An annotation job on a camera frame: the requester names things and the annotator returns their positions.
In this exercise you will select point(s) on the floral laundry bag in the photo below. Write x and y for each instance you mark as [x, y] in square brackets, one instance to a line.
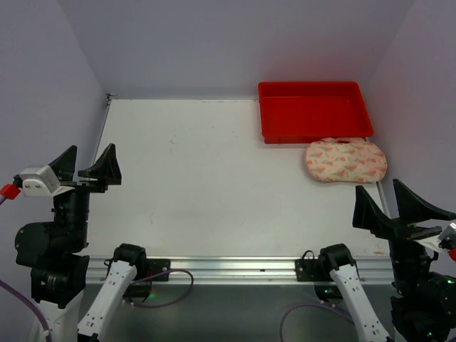
[345, 160]

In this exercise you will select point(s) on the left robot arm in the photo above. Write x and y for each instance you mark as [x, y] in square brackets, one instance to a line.
[52, 249]

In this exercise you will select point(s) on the red plastic tray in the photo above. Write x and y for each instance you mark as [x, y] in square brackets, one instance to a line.
[307, 111]

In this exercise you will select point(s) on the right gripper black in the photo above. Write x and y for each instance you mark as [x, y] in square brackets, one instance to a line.
[402, 232]

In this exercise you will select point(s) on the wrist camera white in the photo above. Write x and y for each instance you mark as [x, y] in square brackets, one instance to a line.
[42, 182]
[443, 243]

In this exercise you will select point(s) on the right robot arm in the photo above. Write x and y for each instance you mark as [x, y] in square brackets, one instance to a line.
[424, 309]

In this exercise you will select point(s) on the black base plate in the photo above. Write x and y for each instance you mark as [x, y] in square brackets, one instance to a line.
[308, 268]
[157, 266]

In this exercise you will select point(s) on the aluminium mounting rail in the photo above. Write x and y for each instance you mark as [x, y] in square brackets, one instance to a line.
[269, 270]

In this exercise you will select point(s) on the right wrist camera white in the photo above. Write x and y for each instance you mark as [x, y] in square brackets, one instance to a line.
[443, 243]

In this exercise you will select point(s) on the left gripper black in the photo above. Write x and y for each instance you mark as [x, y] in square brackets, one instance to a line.
[84, 184]

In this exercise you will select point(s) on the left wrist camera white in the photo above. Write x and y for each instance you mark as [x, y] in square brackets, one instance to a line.
[42, 182]

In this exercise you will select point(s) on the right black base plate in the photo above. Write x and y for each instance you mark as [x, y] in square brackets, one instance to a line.
[308, 268]

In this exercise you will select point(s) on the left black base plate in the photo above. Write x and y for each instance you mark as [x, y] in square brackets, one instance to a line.
[157, 266]

